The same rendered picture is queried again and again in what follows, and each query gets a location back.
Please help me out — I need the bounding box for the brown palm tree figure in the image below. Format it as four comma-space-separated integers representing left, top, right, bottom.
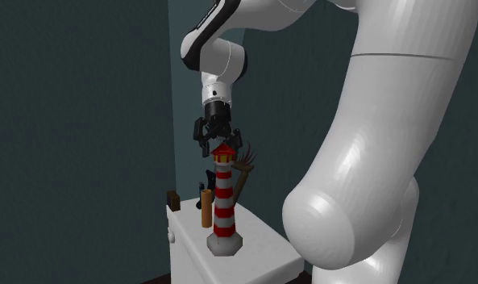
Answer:
231, 141, 258, 207

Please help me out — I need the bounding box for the red white lighthouse figure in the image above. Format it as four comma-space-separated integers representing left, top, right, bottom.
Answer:
206, 142, 244, 258

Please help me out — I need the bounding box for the white cabinet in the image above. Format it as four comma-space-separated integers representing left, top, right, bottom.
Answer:
165, 196, 306, 284

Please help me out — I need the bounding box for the dark brown box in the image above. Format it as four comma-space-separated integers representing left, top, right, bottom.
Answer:
166, 190, 181, 212

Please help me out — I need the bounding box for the orange cylinder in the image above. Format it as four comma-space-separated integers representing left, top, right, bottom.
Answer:
200, 188, 214, 229

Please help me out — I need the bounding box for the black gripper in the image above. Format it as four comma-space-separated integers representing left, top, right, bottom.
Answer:
193, 101, 244, 159

